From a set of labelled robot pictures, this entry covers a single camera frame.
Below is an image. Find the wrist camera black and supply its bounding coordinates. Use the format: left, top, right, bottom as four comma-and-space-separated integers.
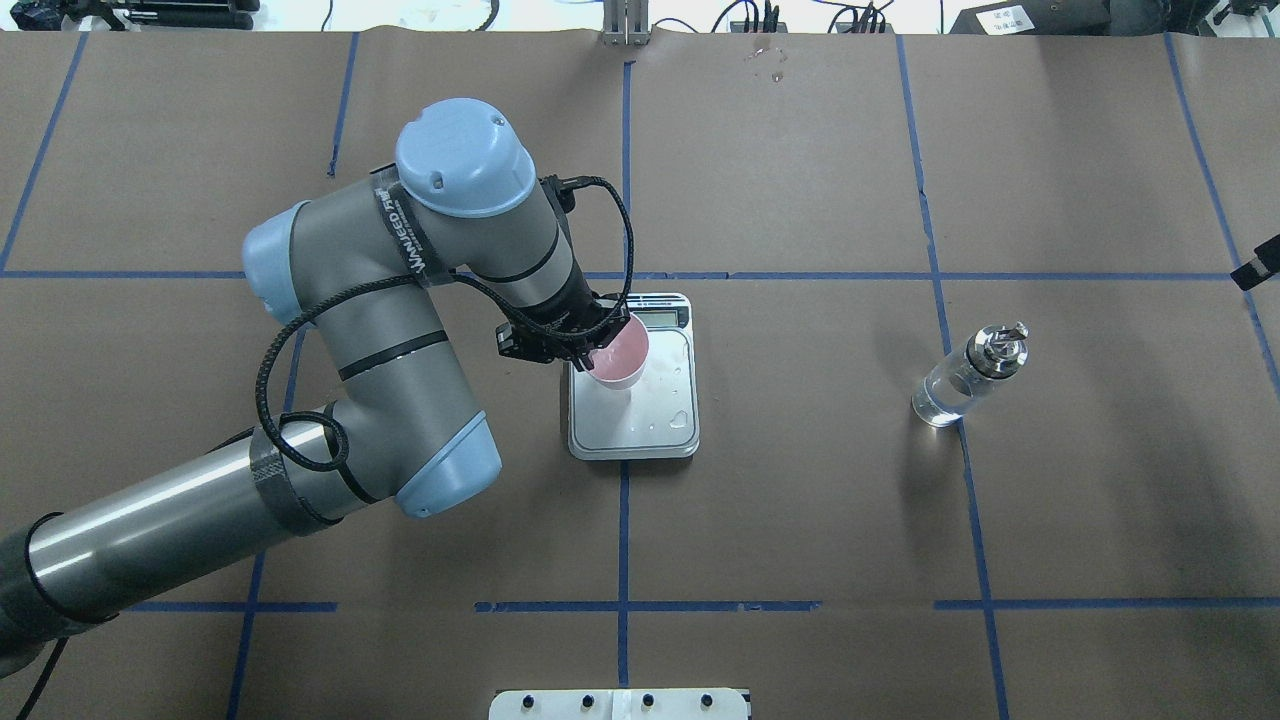
495, 322, 556, 364

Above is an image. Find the digital kitchen scale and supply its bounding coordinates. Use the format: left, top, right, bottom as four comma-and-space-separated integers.
567, 292, 700, 461

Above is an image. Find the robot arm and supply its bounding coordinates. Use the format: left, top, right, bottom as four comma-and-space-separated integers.
3, 97, 636, 675

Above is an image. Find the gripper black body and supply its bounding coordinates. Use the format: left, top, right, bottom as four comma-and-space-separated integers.
509, 290, 626, 363

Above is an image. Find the clear glass sauce bottle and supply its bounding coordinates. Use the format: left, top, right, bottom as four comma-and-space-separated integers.
911, 322, 1030, 428

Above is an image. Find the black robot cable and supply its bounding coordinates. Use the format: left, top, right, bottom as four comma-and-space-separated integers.
253, 176, 637, 473

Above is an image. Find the black folded tripod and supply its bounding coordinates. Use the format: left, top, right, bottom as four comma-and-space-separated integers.
45, 1, 261, 31

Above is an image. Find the aluminium frame post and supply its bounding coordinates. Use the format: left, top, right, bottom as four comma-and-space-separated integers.
600, 0, 652, 47

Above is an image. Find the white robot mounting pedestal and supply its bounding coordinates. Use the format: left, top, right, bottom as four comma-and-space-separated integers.
488, 687, 753, 719

